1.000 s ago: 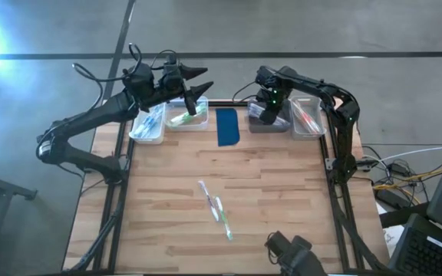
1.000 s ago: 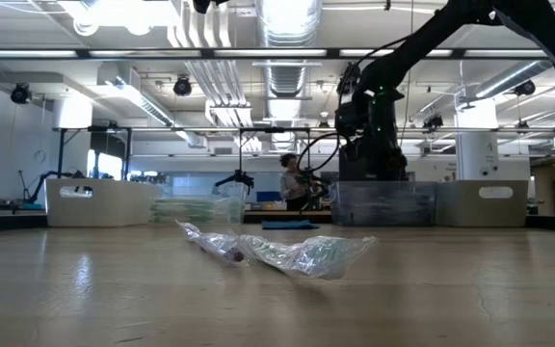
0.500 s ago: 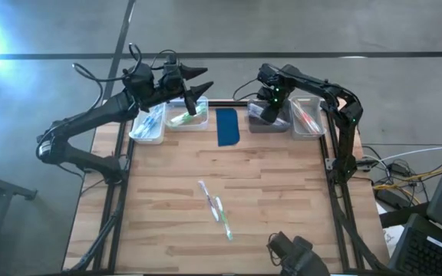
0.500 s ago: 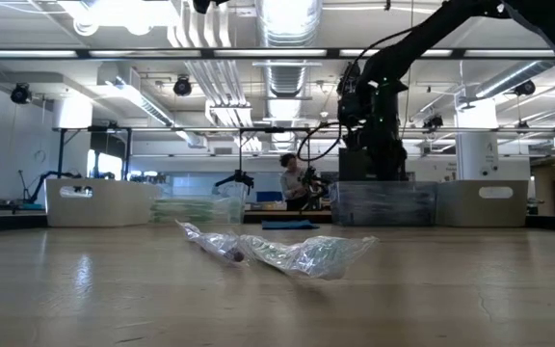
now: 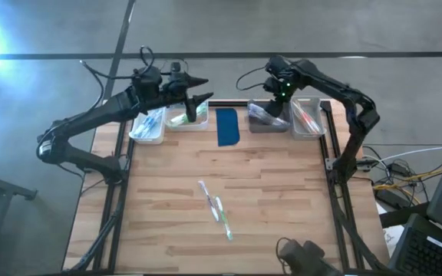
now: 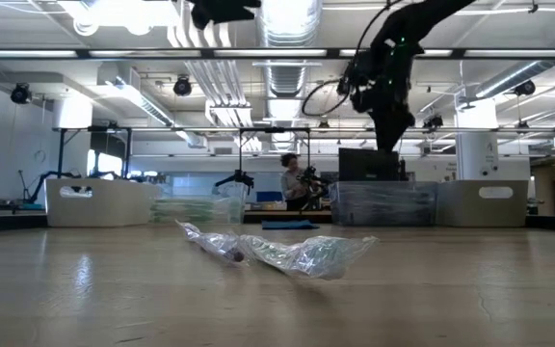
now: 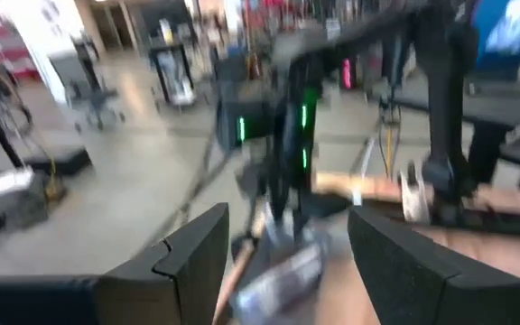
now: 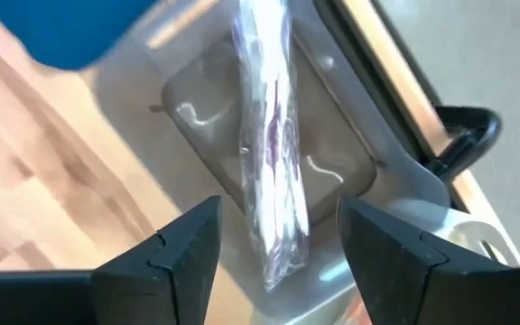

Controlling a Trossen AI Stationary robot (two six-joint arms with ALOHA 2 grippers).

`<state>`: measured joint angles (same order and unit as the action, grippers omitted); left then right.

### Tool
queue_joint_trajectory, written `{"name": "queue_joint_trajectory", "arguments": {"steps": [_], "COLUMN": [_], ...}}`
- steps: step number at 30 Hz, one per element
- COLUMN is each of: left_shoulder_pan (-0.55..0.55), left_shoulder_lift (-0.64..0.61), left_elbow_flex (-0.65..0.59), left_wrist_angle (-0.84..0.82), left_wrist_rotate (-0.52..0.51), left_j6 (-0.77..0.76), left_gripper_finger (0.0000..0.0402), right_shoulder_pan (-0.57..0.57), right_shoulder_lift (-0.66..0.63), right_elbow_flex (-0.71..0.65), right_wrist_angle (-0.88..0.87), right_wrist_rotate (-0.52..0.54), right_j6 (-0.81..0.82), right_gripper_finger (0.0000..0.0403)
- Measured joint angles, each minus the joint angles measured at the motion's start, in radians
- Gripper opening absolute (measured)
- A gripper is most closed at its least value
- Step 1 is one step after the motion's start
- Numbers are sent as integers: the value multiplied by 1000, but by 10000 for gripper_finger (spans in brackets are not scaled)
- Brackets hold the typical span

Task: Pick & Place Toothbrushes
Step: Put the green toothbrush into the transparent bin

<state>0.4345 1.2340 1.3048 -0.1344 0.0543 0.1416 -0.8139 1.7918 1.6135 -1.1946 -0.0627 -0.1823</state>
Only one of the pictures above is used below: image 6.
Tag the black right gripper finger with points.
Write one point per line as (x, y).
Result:
(390, 135)

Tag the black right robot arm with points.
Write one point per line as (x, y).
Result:
(422, 19)

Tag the black background robot arm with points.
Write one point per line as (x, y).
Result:
(46, 180)
(239, 179)
(316, 185)

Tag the black monitor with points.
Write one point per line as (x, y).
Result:
(369, 166)

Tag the dark grey plastic bin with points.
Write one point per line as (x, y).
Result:
(383, 202)

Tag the white column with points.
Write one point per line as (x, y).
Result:
(477, 144)

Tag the light grey plastic bin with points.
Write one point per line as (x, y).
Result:
(465, 207)

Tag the person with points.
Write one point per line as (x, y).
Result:
(292, 185)

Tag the blue background box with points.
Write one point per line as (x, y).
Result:
(270, 196)

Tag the wrapped green toothbrush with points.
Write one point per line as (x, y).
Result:
(316, 258)

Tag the clear plastic bin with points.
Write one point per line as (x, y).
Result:
(236, 202)

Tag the wrapped purple toothbrush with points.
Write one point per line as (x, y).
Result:
(219, 243)

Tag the white plastic bin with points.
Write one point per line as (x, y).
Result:
(113, 207)

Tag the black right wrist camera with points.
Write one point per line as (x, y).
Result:
(354, 79)

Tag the black ceiling camera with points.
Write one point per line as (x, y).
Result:
(20, 93)
(433, 122)
(524, 88)
(182, 87)

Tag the black background frame stand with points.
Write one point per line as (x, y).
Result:
(94, 129)
(275, 129)

